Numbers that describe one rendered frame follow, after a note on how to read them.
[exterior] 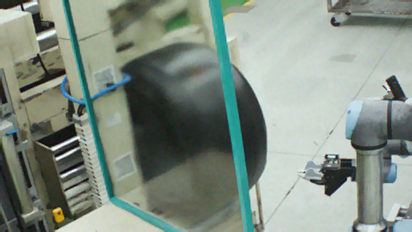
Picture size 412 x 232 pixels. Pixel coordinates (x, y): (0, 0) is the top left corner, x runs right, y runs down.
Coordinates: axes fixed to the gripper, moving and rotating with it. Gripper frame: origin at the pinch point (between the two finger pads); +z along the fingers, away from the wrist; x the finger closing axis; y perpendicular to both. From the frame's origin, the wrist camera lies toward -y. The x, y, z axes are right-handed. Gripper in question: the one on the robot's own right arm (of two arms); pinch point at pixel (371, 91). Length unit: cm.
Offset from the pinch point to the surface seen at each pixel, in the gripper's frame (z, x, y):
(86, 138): 0, -124, -47
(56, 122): 58, -114, -31
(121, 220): -36, -135, -39
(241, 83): -11, -72, -42
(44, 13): 48, -106, -76
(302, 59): 287, 206, 135
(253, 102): -14, -72, -35
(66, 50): 7, -117, -72
